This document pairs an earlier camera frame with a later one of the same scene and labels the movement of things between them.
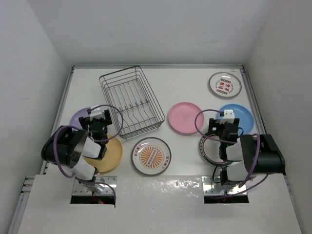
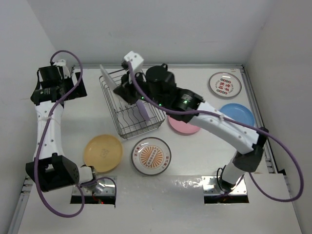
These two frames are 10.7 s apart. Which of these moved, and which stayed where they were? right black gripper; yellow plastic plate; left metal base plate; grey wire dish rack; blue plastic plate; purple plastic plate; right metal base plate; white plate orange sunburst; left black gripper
Moved: purple plastic plate; left black gripper; right black gripper
Stayed: right metal base plate; yellow plastic plate; blue plastic plate; white plate orange sunburst; grey wire dish rack; left metal base plate
